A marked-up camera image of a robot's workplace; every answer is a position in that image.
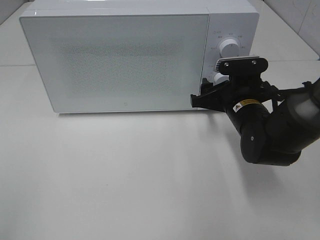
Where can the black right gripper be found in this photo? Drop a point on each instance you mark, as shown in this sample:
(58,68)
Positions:
(243,106)

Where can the white timer knob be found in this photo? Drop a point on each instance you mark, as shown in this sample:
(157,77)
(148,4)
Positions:
(220,78)

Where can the white microwave door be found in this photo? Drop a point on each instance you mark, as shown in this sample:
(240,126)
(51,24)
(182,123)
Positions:
(95,64)

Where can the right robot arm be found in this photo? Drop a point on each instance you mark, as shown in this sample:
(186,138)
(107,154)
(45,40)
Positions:
(274,124)

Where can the upper white power knob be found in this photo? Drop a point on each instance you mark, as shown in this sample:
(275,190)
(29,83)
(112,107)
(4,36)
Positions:
(229,48)

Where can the white microwave oven body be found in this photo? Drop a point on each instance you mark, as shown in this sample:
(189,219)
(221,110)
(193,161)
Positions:
(236,19)

